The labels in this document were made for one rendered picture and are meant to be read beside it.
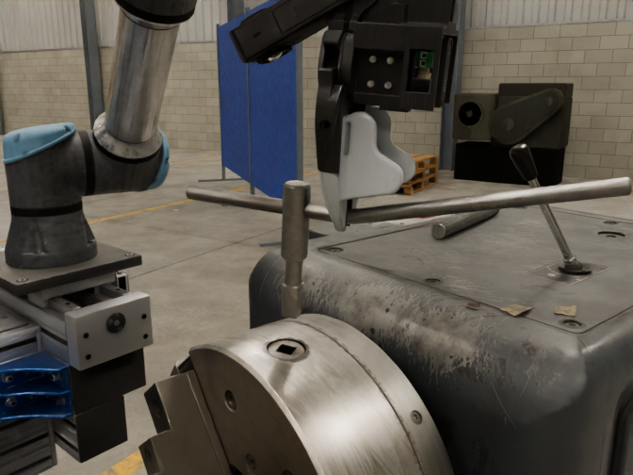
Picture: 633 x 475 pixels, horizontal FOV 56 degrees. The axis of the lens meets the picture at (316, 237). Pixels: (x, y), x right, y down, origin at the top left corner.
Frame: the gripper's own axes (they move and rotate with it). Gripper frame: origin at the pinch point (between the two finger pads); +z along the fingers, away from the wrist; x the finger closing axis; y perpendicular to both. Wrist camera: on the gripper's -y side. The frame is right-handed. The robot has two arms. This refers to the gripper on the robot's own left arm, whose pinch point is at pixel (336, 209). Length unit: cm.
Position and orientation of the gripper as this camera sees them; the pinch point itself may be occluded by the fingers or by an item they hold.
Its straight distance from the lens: 46.4
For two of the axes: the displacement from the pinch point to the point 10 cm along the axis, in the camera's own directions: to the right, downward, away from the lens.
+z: -0.6, 9.5, 3.2
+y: 9.3, 1.7, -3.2
